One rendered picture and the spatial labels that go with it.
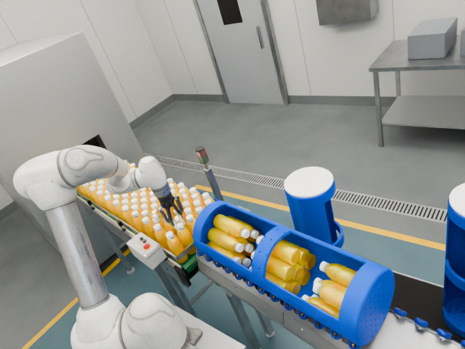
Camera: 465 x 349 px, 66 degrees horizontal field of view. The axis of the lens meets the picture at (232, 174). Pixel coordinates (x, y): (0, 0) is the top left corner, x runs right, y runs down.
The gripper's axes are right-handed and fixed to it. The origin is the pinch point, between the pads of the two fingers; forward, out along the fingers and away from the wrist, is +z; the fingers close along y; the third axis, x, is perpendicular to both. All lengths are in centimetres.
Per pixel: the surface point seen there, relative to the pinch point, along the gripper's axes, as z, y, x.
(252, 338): 94, 1, -21
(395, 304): 97, 71, -81
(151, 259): 6.1, -22.6, -1.6
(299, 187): 9, 59, -36
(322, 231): 36, 57, -48
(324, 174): 9, 75, -43
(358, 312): -7, -1, -106
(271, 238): -11, 8, -63
